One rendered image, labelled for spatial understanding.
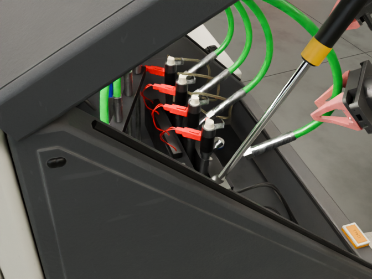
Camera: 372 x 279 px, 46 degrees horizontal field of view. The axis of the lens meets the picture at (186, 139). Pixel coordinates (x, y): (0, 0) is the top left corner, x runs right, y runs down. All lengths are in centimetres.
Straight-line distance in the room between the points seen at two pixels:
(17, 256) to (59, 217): 5
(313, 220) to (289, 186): 11
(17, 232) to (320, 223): 73
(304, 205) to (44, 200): 76
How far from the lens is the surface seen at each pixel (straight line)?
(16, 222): 37
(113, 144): 34
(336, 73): 71
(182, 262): 48
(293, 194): 106
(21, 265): 42
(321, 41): 39
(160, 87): 99
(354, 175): 255
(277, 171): 111
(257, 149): 78
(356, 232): 94
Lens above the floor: 164
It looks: 41 degrees down
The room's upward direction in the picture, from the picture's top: 4 degrees clockwise
